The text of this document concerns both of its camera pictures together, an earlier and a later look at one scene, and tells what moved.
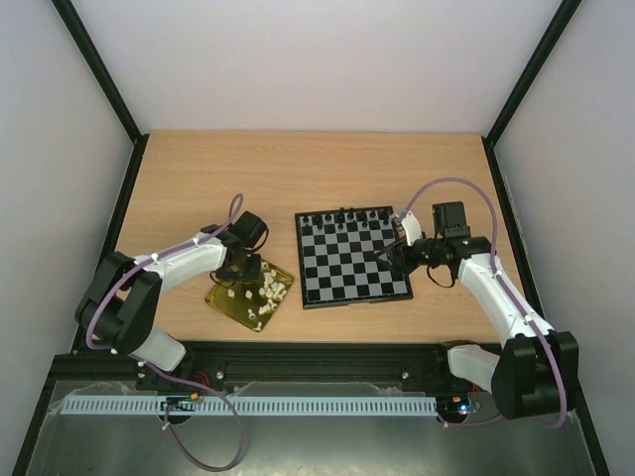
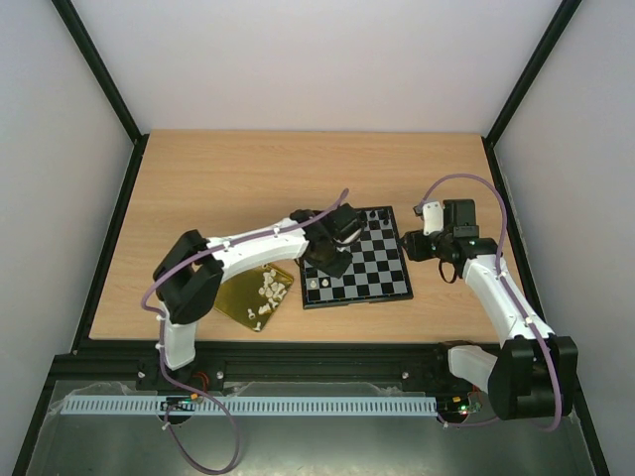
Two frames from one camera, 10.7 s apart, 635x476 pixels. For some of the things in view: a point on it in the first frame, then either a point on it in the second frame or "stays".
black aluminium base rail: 408,363 stays
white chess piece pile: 272,291 stays
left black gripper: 253,274 -> 335,271
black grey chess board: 336,254 stays
